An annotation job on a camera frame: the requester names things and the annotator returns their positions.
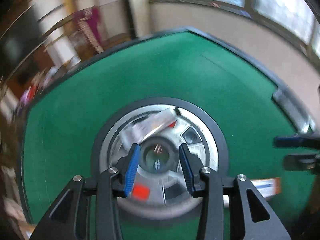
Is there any round silver table centre console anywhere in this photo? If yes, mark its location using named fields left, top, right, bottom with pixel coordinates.
left=91, top=98, right=229, bottom=223

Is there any wooden chair with maroon cloth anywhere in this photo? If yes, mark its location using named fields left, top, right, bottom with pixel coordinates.
left=44, top=6, right=104, bottom=55

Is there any white cardboard box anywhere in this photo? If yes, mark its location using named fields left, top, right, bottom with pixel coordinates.
left=222, top=177, right=283, bottom=209

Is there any silver tube black cap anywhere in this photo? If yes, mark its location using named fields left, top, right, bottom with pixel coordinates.
left=119, top=107, right=181, bottom=146

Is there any metal tray in table edge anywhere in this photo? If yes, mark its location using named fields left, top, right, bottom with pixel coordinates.
left=272, top=87, right=317, bottom=134

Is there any black television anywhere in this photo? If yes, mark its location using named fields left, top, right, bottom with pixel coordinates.
left=1, top=7, right=43, bottom=77

